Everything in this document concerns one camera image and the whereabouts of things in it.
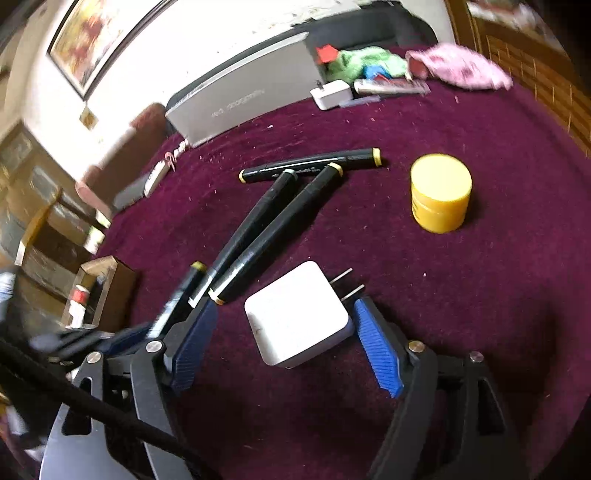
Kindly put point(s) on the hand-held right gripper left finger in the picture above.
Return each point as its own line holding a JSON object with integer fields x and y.
{"x": 196, "y": 344}

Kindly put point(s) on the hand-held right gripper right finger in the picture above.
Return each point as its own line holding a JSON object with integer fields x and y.
{"x": 376, "y": 346}

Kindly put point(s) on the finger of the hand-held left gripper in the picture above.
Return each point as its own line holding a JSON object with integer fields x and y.
{"x": 124, "y": 339}

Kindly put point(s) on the black marker yellow caps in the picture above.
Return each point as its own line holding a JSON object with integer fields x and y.
{"x": 314, "y": 165}
{"x": 180, "y": 295}
{"x": 251, "y": 226}
{"x": 277, "y": 230}

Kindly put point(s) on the white charger plug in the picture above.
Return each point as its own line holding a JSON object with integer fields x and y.
{"x": 295, "y": 318}

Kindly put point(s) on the small wooden box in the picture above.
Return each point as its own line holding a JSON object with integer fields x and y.
{"x": 111, "y": 286}

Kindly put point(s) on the red white packet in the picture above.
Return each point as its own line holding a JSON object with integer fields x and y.
{"x": 79, "y": 302}

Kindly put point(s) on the wooden display cabinet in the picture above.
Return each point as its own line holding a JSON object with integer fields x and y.
{"x": 41, "y": 217}

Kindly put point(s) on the yellow round jar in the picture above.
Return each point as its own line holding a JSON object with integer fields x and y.
{"x": 441, "y": 198}

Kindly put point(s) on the brown pink chair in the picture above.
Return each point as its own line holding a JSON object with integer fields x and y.
{"x": 124, "y": 161}

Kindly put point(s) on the lavender pen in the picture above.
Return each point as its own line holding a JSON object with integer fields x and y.
{"x": 362, "y": 101}

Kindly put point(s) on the grey flat box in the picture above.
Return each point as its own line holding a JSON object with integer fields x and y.
{"x": 235, "y": 99}

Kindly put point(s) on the small white adapter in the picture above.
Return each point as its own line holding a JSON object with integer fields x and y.
{"x": 331, "y": 94}

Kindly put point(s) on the striped flat packet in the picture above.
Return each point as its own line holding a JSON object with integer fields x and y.
{"x": 392, "y": 86}

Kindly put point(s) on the blue small object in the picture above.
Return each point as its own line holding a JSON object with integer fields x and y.
{"x": 374, "y": 71}

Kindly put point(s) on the green cloth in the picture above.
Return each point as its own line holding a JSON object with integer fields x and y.
{"x": 364, "y": 60}

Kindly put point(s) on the pink patterned cloth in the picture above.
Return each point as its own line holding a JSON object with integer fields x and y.
{"x": 461, "y": 69}

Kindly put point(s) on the red small object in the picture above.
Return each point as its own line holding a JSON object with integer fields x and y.
{"x": 327, "y": 54}

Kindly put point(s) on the dark grey seat back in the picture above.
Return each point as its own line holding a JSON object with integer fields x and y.
{"x": 369, "y": 25}

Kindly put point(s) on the wooden slatted cabinet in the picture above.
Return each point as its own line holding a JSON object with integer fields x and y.
{"x": 531, "y": 64}

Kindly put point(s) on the small wall tag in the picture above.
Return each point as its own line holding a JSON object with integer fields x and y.
{"x": 88, "y": 117}

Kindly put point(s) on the framed wall picture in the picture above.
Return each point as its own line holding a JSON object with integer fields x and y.
{"x": 97, "y": 41}

